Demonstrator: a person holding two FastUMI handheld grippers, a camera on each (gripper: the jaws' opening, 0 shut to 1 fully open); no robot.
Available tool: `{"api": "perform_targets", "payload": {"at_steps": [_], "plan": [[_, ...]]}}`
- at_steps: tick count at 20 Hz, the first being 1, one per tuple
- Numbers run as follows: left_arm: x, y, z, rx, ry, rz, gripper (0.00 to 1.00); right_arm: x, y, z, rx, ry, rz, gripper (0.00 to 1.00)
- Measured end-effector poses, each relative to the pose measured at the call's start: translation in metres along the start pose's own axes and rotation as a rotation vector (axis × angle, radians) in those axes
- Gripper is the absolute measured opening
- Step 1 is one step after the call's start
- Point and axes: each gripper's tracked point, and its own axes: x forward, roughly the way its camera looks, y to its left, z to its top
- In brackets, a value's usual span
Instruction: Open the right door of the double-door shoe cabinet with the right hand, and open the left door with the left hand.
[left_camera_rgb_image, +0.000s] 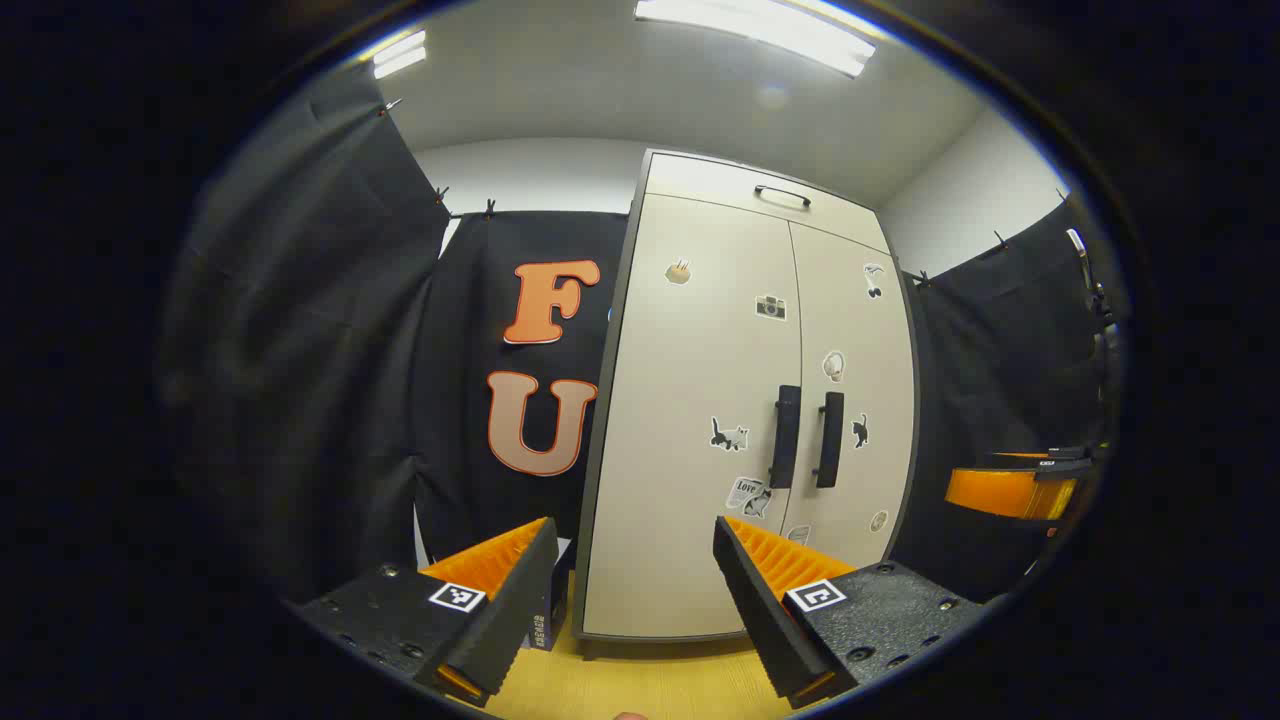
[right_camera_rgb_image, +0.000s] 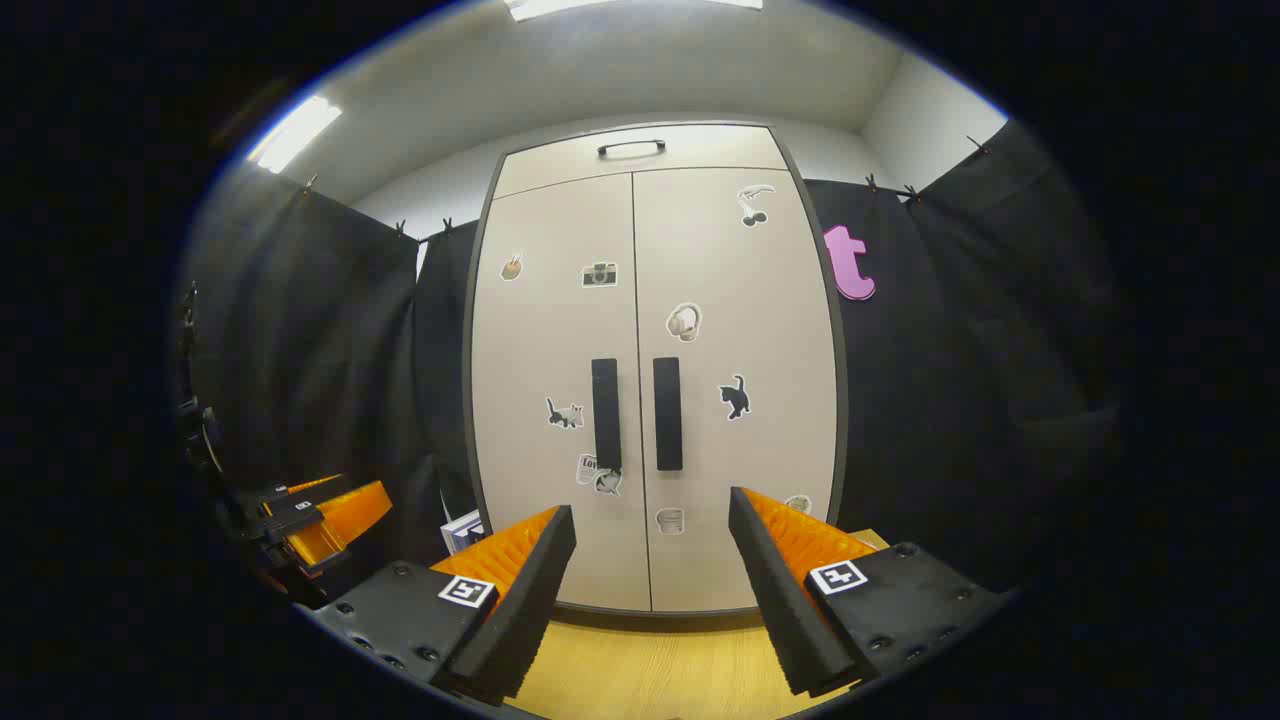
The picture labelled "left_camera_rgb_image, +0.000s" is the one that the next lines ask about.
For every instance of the ceiling light panel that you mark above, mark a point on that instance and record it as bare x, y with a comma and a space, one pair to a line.
400, 55
760, 28

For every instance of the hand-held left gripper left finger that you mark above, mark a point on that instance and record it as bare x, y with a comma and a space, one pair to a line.
510, 620

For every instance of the beige cabinet door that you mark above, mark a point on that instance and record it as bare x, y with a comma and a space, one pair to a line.
680, 420
880, 330

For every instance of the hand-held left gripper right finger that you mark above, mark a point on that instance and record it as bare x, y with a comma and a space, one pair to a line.
760, 620

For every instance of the black backdrop cloth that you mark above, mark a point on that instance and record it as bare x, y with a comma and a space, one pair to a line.
320, 350

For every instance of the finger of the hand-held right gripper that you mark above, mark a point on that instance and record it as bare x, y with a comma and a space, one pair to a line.
1000, 492
1060, 463

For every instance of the beige double-door shoe cabinet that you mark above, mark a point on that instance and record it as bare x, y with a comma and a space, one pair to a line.
700, 178

